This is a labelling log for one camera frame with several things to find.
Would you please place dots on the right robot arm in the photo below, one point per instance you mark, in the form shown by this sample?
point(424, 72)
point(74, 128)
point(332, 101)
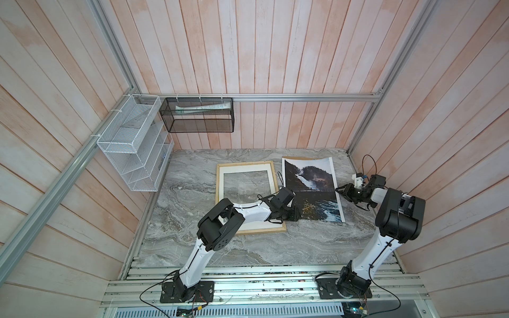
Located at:
point(398, 220)

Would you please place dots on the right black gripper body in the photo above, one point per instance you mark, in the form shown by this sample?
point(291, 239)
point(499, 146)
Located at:
point(356, 194)

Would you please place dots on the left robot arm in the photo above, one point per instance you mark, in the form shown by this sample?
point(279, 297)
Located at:
point(217, 228)

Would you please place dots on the black wire mesh basket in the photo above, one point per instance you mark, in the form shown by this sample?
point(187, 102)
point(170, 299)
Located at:
point(197, 123)

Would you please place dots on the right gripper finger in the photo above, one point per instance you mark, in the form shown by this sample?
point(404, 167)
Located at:
point(344, 190)
point(353, 199)

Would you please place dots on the white passe-partout mat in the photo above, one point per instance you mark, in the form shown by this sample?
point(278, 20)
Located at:
point(246, 169)

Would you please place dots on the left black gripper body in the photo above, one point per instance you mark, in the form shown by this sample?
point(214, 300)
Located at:
point(289, 214)

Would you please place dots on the aluminium rail platform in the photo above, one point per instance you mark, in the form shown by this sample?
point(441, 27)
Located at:
point(260, 284)

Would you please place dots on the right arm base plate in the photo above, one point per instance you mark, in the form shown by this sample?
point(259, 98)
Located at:
point(332, 288)

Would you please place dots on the wooden picture frame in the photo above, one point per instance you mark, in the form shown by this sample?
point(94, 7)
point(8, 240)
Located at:
point(248, 175)

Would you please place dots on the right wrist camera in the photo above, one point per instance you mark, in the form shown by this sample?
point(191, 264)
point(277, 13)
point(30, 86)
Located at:
point(359, 180)

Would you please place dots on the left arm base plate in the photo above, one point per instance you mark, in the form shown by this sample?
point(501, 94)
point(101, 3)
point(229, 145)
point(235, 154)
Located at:
point(176, 292)

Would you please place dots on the paper in black basket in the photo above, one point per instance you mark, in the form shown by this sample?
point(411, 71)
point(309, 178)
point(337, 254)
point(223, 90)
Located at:
point(214, 108)

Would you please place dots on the waterfall photo print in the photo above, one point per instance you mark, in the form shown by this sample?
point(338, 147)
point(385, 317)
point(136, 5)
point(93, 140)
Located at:
point(314, 183)

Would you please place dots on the white wire mesh shelf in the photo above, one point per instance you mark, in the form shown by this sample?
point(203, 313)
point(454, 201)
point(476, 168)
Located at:
point(136, 143)

